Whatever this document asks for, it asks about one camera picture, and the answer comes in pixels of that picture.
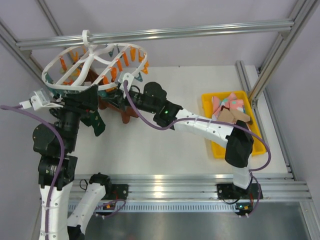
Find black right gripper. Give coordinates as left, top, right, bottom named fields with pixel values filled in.
left=102, top=87, right=158, bottom=115

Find brown sock on hanger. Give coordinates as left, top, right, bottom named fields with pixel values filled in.
left=85, top=69, right=138, bottom=124

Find aluminium top rail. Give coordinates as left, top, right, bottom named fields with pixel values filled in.
left=15, top=18, right=294, bottom=50

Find pink patterned sock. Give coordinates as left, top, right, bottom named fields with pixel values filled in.
left=211, top=92, right=245, bottom=120

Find white round clip hanger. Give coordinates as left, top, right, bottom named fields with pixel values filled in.
left=41, top=42, right=149, bottom=94

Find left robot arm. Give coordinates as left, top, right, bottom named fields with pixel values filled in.
left=32, top=85, right=113, bottom=240

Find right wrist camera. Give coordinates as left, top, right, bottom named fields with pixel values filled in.
left=118, top=72, right=135, bottom=91

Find dark green sock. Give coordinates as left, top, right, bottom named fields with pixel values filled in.
left=81, top=110, right=106, bottom=137

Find purple cable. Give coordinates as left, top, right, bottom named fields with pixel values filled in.
left=122, top=80, right=272, bottom=218
left=0, top=104, right=127, bottom=240

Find tan brown sock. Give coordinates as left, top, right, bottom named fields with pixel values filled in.
left=217, top=108, right=251, bottom=123

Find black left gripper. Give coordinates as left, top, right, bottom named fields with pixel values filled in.
left=46, top=83, right=99, bottom=151

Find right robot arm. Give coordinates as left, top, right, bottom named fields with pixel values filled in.
left=101, top=82, right=254, bottom=200

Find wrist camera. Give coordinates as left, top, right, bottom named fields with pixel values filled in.
left=118, top=72, right=135, bottom=91
left=19, top=89, right=63, bottom=111

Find yellow plastic bin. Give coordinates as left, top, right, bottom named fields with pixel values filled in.
left=201, top=91, right=267, bottom=160

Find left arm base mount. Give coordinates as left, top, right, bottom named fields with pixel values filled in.
left=108, top=184, right=129, bottom=200

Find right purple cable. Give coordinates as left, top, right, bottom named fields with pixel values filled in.
left=122, top=80, right=272, bottom=218

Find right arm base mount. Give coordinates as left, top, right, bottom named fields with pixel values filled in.
left=216, top=183, right=264, bottom=204

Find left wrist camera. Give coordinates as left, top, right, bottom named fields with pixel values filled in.
left=19, top=89, right=63, bottom=111

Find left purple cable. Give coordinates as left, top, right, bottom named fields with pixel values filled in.
left=0, top=104, right=127, bottom=240

